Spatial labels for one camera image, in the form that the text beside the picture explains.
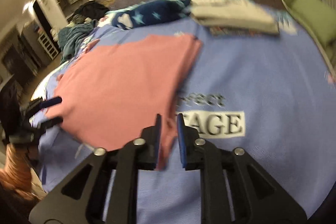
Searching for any folded white grey cloth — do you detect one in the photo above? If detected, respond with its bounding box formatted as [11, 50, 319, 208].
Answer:
[190, 0, 279, 35]

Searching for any dark cabinet furniture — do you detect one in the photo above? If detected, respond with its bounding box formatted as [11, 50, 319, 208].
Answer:
[1, 21, 52, 87]

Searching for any teal fleece blanket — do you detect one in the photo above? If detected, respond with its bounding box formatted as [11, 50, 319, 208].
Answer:
[58, 19, 97, 64]

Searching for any left forearm peach sleeve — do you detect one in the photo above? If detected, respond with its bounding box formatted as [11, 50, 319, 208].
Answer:
[1, 154, 39, 201]

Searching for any left hand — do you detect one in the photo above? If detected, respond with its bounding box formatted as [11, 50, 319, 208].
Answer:
[6, 144, 39, 161]

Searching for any navy star fleece blanket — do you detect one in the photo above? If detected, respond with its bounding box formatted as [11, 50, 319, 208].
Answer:
[106, 0, 192, 30]

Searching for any white slatted rack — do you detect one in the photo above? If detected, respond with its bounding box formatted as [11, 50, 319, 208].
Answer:
[38, 32, 59, 60]

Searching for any pink cloth garment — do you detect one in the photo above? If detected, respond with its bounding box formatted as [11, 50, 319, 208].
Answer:
[46, 34, 203, 169]

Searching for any black clothes pile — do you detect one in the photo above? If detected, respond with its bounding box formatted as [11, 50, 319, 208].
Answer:
[72, 1, 109, 24]

